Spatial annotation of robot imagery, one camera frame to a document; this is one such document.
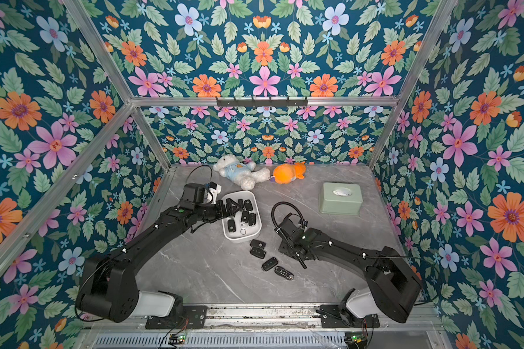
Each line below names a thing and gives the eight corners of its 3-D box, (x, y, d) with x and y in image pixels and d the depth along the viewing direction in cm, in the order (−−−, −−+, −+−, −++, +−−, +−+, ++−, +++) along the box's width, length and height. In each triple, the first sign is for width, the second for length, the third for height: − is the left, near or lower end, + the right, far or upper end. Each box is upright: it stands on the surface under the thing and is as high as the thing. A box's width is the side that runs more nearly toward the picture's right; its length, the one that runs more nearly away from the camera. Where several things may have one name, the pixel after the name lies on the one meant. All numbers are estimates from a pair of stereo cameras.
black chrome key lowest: (273, 272, 86) (273, 270, 84) (276, 266, 87) (276, 264, 86) (291, 281, 83) (292, 280, 82) (294, 275, 85) (294, 274, 83)
